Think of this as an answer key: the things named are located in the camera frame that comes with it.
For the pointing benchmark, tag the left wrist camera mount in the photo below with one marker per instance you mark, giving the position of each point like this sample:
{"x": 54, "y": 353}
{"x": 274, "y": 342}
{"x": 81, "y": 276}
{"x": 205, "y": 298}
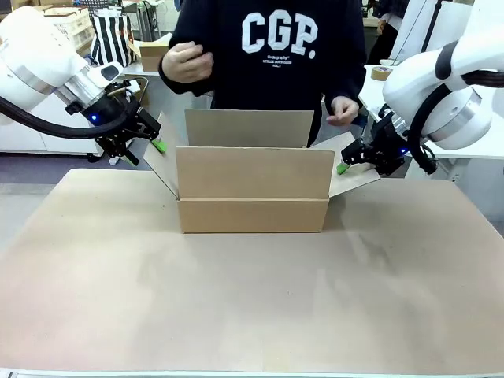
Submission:
{"x": 135, "y": 84}

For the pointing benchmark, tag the brown tape roll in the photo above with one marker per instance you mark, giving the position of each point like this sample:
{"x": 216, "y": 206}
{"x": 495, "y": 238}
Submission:
{"x": 381, "y": 73}

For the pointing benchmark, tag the small open cardboard box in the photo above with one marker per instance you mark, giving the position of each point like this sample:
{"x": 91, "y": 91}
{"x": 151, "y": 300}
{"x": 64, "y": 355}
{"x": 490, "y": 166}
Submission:
{"x": 151, "y": 59}

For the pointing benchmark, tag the person in navy clothes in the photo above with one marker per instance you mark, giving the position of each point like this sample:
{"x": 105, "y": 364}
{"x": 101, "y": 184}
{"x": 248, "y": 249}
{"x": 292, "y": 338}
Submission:
{"x": 275, "y": 78}

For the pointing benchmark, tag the closed brown carton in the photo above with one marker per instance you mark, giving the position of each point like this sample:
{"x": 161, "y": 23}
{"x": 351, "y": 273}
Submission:
{"x": 143, "y": 92}

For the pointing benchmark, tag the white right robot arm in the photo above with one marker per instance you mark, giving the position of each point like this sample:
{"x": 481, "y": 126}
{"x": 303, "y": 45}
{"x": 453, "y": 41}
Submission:
{"x": 464, "y": 114}

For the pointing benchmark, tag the white plastic basket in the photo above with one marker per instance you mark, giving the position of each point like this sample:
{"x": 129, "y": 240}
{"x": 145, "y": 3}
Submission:
{"x": 75, "y": 27}

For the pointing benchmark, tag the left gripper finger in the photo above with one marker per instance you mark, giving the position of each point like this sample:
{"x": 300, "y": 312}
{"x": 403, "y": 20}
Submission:
{"x": 116, "y": 147}
{"x": 151, "y": 130}

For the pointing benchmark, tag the white board panel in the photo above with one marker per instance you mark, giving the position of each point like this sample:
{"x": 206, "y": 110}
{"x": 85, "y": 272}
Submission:
{"x": 411, "y": 23}

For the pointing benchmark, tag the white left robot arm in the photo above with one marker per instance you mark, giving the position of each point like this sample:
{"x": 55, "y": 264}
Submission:
{"x": 31, "y": 51}

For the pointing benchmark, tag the person in dark jacket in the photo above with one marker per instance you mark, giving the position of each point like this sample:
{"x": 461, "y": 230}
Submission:
{"x": 384, "y": 39}

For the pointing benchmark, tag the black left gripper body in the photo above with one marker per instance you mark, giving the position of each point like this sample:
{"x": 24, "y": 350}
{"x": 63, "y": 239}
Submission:
{"x": 108, "y": 116}

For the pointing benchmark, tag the person's left forearm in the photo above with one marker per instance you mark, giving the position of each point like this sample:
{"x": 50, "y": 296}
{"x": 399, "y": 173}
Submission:
{"x": 350, "y": 78}

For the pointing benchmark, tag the person's right forearm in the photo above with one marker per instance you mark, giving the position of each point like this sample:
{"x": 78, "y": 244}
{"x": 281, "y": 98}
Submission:
{"x": 185, "y": 87}

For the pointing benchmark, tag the large brown cardboard box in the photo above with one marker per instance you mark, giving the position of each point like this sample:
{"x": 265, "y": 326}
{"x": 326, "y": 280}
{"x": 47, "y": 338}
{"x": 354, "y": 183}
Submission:
{"x": 252, "y": 177}

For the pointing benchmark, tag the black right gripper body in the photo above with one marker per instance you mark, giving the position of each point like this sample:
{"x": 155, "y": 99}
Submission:
{"x": 388, "y": 149}

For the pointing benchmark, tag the person's left hand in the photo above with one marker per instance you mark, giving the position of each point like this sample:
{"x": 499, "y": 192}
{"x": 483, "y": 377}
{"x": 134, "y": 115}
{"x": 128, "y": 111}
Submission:
{"x": 346, "y": 112}

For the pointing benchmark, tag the black stand pole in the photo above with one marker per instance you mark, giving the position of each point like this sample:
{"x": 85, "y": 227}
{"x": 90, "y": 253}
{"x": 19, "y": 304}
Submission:
{"x": 432, "y": 23}

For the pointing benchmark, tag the white cabinet wooden top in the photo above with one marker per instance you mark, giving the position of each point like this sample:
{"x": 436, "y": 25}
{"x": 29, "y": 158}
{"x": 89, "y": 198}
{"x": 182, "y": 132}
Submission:
{"x": 23, "y": 141}

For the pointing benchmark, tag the person's right hand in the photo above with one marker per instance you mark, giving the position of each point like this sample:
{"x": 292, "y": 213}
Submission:
{"x": 189, "y": 63}

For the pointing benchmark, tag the black white striped bag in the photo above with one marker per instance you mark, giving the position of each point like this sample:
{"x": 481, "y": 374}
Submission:
{"x": 112, "y": 39}

